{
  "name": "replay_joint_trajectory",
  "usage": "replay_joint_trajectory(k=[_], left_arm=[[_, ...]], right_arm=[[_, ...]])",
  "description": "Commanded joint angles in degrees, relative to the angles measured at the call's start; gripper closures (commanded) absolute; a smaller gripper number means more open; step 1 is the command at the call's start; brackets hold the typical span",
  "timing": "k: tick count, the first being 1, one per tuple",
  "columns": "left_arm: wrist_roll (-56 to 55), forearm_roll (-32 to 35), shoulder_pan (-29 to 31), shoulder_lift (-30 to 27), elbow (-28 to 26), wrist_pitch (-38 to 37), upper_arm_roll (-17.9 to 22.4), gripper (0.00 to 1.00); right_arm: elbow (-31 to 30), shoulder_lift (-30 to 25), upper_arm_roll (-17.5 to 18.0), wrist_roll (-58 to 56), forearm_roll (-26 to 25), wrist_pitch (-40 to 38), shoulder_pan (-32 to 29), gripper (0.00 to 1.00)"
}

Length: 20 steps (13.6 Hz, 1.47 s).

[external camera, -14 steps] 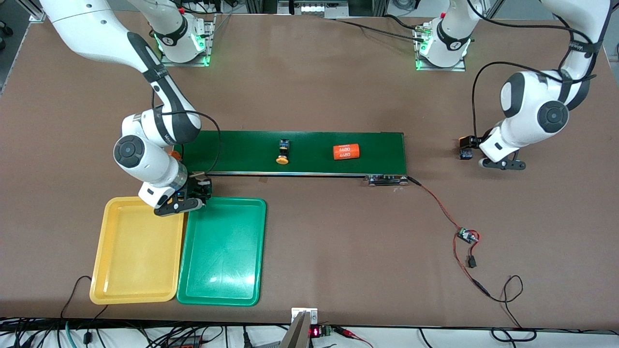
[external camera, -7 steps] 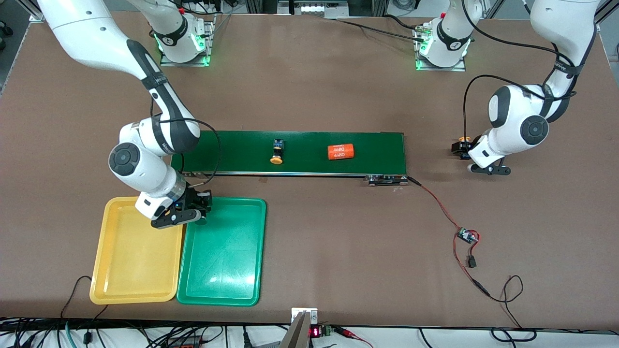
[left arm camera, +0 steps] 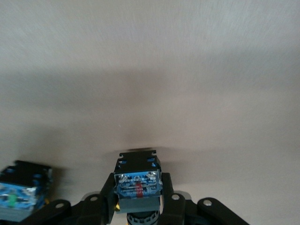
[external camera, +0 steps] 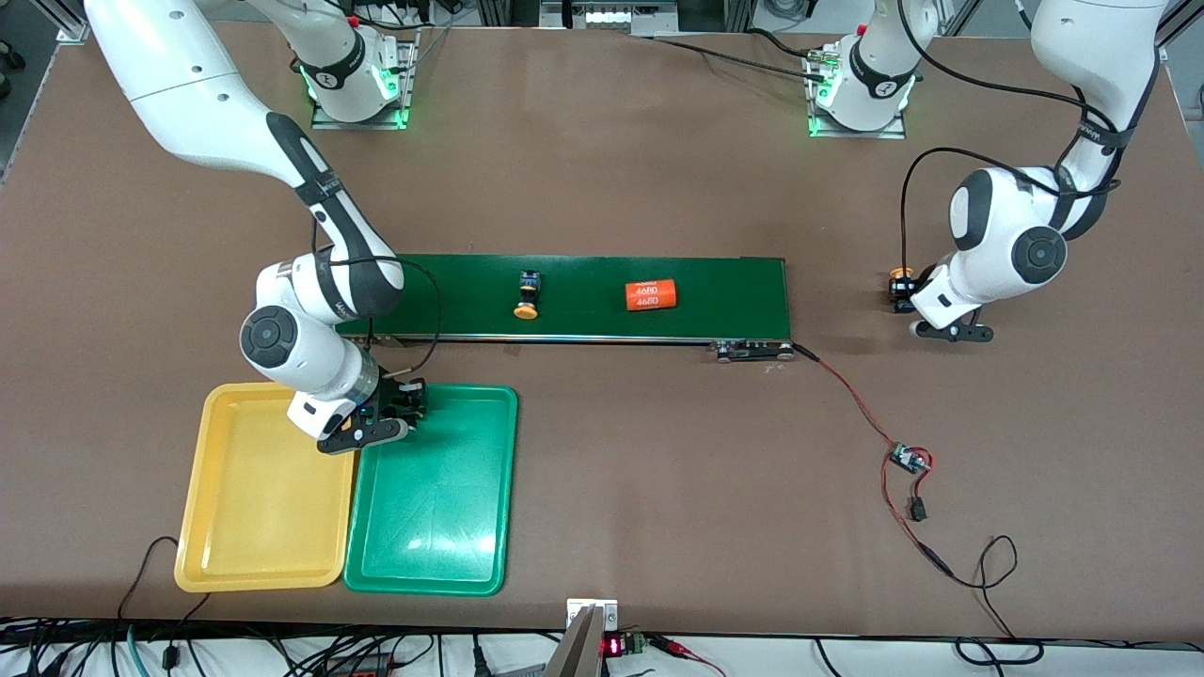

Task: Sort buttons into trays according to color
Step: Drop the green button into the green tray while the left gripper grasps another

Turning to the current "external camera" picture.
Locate black cable to arm base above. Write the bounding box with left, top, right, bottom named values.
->
left=649, top=28, right=833, bottom=81

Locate green conveyor belt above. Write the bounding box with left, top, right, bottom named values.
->
left=334, top=251, right=797, bottom=364

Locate yellow plastic tray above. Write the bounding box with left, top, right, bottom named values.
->
left=174, top=380, right=361, bottom=594

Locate orange cylinder marked 4680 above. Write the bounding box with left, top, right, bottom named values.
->
left=625, top=278, right=680, bottom=313

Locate red black motor wire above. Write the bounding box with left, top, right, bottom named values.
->
left=793, top=343, right=909, bottom=452

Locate green plastic tray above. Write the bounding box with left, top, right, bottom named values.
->
left=343, top=382, right=519, bottom=597

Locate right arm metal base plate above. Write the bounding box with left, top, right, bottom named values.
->
left=310, top=26, right=421, bottom=131

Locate red black power lead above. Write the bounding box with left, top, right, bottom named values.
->
left=880, top=461, right=956, bottom=576

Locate looped thin black cable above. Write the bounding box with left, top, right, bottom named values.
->
left=945, top=534, right=1047, bottom=665

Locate red clip lead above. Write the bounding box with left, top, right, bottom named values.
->
left=647, top=635, right=727, bottom=677

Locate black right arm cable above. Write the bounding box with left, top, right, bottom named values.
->
left=310, top=216, right=443, bottom=372

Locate silver mounting plate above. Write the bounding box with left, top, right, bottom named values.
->
left=565, top=598, right=620, bottom=633

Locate grey metal bar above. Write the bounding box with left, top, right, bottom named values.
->
left=543, top=606, right=608, bottom=677

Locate white device in frame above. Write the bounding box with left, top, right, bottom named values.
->
left=578, top=3, right=664, bottom=27

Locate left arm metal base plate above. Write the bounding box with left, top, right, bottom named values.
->
left=804, top=47, right=909, bottom=140

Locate aluminium frame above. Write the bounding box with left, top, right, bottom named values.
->
left=475, top=0, right=753, bottom=34

